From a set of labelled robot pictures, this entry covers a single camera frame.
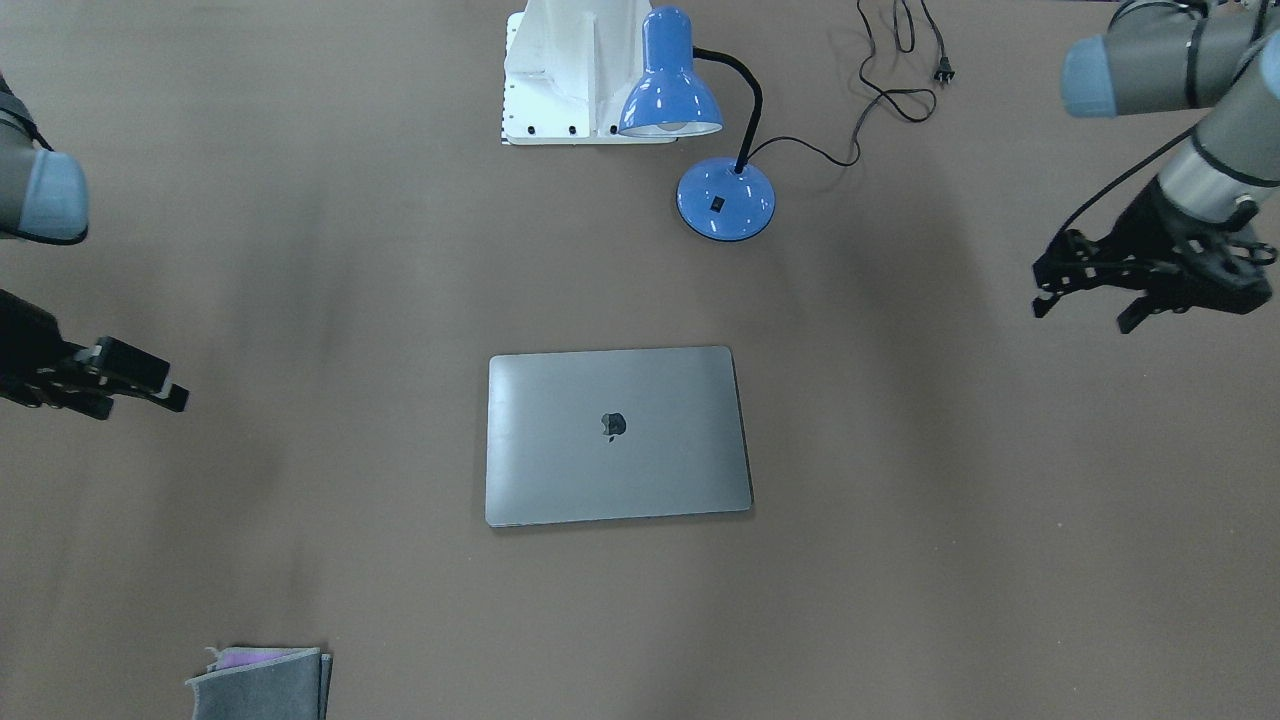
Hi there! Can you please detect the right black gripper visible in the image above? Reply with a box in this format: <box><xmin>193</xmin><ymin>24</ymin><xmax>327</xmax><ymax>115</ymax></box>
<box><xmin>1</xmin><ymin>291</ymin><xmax>189</xmax><ymax>421</ymax></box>

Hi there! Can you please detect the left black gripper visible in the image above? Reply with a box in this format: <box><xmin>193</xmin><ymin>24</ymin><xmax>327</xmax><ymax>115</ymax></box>
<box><xmin>1030</xmin><ymin>179</ymin><xmax>1216</xmax><ymax>334</ymax></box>

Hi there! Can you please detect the grey laptop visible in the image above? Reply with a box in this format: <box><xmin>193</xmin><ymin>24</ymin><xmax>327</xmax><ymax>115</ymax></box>
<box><xmin>484</xmin><ymin>345</ymin><xmax>754</xmax><ymax>529</ymax></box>

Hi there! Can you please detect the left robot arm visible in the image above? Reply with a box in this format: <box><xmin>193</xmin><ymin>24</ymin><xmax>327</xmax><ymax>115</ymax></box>
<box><xmin>1032</xmin><ymin>1</ymin><xmax>1279</xmax><ymax>333</ymax></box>

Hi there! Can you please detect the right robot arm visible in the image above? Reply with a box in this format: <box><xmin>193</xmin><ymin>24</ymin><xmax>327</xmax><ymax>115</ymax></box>
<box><xmin>1</xmin><ymin>81</ymin><xmax>189</xmax><ymax>420</ymax></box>

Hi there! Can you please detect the folded grey cloth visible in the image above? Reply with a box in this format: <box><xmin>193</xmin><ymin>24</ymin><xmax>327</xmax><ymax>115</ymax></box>
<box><xmin>186</xmin><ymin>646</ymin><xmax>333</xmax><ymax>719</ymax></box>

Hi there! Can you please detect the blue desk lamp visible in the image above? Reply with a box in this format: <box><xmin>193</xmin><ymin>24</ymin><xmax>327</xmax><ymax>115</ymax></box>
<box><xmin>617</xmin><ymin>5</ymin><xmax>776</xmax><ymax>243</ymax></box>

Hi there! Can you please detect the black braided cable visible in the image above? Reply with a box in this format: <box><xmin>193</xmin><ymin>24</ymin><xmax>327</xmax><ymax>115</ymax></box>
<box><xmin>1050</xmin><ymin>126</ymin><xmax>1201</xmax><ymax>246</ymax></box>

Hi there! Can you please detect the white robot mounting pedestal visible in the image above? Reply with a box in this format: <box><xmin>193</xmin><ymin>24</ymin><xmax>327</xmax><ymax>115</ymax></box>
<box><xmin>500</xmin><ymin>1</ymin><xmax>668</xmax><ymax>146</ymax></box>

